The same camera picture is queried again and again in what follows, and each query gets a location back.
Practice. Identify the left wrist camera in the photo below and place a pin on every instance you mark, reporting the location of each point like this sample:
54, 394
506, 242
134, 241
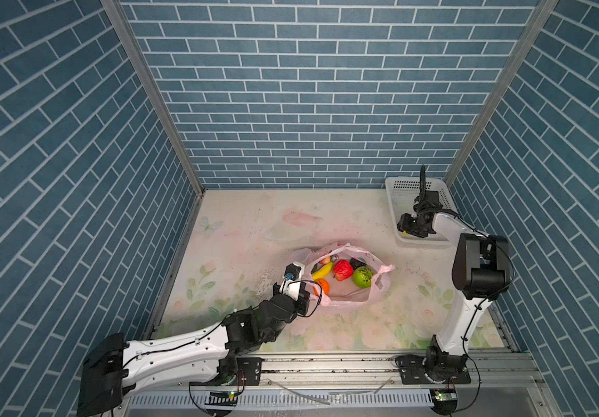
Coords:
292, 280

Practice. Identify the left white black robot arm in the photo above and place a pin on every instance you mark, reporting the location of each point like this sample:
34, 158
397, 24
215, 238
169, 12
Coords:
116, 369

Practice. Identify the orange fruit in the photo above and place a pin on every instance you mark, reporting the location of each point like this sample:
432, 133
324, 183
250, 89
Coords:
322, 287

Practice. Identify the red fruit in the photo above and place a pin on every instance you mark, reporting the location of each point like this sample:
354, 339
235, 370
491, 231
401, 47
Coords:
342, 270

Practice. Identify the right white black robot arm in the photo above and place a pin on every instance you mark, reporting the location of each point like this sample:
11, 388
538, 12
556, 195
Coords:
481, 272

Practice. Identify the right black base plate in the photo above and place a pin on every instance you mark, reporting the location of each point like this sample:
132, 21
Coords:
418, 370

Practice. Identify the aluminium mounting rail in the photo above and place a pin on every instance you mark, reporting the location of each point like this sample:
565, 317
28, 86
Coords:
368, 370

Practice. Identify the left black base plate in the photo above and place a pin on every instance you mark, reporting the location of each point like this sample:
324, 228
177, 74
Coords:
238, 369

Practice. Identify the green fruit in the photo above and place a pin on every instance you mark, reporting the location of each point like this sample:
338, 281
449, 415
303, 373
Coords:
362, 277

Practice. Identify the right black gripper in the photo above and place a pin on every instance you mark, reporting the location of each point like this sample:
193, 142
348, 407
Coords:
403, 225

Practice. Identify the yellow banana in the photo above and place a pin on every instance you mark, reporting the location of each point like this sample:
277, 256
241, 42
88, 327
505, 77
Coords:
322, 271

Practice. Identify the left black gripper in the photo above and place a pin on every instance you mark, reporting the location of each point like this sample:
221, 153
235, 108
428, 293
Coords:
303, 301

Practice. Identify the white slotted cable duct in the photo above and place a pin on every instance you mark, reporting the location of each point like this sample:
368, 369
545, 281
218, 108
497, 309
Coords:
281, 399

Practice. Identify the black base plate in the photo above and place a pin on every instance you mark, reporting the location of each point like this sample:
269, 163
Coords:
418, 370
238, 369

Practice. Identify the white plastic mesh basket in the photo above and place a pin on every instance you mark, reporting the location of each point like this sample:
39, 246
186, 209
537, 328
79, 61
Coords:
401, 193

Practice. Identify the pink plastic bag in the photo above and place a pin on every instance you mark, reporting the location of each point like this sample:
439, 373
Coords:
345, 295

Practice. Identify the dark avocado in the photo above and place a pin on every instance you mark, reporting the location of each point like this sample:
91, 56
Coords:
357, 264

